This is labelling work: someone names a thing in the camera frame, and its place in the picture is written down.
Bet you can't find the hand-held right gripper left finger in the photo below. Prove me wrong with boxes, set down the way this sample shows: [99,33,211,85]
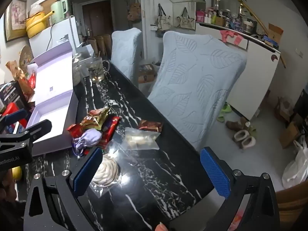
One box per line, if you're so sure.
[23,146,116,231]

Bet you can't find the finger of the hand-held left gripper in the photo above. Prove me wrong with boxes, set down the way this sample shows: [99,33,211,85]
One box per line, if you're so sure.
[0,120,52,155]
[0,108,28,128]

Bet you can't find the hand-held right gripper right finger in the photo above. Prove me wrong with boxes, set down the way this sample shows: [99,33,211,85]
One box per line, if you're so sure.
[168,147,281,231]

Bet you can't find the clear bag with white swirl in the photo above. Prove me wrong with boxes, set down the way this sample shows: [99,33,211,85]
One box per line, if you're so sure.
[89,142,128,193]

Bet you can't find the lavender gift box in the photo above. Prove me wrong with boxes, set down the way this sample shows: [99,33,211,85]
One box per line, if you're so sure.
[25,46,79,157]

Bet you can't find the red pillow snack packet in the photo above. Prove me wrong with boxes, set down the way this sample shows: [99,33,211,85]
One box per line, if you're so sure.
[67,124,85,138]

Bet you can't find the long red snack packet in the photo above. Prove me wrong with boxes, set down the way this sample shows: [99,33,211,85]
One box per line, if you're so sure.
[97,116,121,150]

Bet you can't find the gold brown snack packet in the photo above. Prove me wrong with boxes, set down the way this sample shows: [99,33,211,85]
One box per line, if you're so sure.
[138,120,164,133]
[80,107,111,130]

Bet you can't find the clear zip bag white pieces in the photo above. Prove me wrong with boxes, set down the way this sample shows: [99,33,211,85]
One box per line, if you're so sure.
[124,127,160,151]

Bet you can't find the person's left hand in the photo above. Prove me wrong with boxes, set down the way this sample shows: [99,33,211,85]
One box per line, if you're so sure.
[0,168,18,201]

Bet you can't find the red plastic container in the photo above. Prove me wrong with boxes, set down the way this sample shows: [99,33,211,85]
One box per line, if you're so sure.
[0,102,29,130]

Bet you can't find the yellow lemon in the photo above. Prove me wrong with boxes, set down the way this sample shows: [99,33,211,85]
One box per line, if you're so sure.
[12,166,23,181]

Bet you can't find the black printed bag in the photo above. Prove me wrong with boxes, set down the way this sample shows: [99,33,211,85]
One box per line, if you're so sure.
[0,80,24,109]

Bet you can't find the brown printed snack bag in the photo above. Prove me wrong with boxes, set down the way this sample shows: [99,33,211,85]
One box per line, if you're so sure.
[5,61,34,97]

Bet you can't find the small red snack bag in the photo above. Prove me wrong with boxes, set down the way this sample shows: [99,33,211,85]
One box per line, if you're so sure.
[27,73,36,89]

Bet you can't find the beige fuzzy slipper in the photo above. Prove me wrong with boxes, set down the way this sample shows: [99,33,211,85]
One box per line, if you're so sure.
[241,136,256,150]
[233,130,249,147]

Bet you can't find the brown fuzzy boot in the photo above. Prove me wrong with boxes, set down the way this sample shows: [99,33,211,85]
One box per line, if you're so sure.
[226,118,251,132]

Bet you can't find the round woven plate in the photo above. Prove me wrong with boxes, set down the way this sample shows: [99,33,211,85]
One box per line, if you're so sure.
[19,44,33,70]

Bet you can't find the white plastic bag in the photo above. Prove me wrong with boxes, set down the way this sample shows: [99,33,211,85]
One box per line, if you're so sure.
[281,141,308,189]

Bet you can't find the glass mug with tea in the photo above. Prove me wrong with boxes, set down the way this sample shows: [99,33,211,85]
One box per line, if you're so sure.
[88,58,110,83]

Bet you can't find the floor cardboard box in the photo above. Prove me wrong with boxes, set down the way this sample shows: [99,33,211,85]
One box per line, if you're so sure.
[279,121,301,150]

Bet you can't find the brown woven basket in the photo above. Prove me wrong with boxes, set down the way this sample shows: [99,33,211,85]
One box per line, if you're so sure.
[275,180,308,231]

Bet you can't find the silver grey box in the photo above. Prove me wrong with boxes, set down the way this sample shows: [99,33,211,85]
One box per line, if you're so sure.
[73,45,95,68]

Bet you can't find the white fridge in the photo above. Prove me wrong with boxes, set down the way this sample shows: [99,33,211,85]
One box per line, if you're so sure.
[29,16,81,60]

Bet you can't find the chair with light blue cover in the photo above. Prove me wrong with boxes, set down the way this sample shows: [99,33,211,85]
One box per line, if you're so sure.
[111,28,143,85]
[147,31,248,152]

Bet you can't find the yellow pot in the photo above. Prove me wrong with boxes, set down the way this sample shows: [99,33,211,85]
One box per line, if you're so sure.
[25,11,53,39]

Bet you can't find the brown paper bag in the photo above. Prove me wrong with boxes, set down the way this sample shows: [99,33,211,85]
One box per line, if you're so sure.
[95,37,106,57]
[87,38,97,53]
[103,35,112,58]

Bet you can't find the framed picture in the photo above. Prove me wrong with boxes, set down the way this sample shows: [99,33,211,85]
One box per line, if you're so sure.
[4,0,28,43]

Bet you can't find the white counter cabinet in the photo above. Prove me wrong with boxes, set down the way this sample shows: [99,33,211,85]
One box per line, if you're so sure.
[196,22,281,122]

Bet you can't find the clear plastic bag in pot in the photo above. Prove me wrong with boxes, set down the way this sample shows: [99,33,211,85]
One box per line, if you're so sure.
[29,3,44,17]

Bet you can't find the pale green kettle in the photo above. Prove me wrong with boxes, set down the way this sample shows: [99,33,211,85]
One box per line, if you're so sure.
[50,0,69,26]

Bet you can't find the cardboard box of snacks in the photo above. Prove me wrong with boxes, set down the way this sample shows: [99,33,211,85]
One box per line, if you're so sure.
[138,64,158,83]

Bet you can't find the cardboard box on fridge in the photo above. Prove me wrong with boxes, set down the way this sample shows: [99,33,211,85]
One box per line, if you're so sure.
[40,0,60,12]

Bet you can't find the dark brown door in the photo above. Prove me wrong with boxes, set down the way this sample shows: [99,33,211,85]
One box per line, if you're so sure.
[82,0,113,41]

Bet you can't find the pink cloth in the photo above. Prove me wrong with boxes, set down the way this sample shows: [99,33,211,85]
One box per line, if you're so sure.
[220,30,243,45]

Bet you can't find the blue box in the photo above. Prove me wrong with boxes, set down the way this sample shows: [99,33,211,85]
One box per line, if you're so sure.
[263,36,280,47]

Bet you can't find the brown tote bag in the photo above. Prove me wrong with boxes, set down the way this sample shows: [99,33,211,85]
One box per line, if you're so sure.
[127,0,142,22]

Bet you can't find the open cardboard box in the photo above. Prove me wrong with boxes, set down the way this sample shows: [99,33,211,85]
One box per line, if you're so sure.
[268,23,284,42]

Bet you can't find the row of bottles and jars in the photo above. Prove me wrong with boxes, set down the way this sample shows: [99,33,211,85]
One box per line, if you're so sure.
[196,7,259,33]

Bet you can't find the cream tote bag star print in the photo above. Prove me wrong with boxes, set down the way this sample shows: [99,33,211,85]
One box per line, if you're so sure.
[177,7,196,29]

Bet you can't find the cream tote bag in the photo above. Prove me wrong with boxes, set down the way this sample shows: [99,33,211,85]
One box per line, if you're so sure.
[157,3,172,29]

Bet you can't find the yellow bamboo pole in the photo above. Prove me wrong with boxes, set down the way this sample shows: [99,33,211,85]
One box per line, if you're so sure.
[214,0,287,68]

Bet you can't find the black power cable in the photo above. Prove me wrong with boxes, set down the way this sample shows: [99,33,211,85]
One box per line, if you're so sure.
[46,25,54,50]

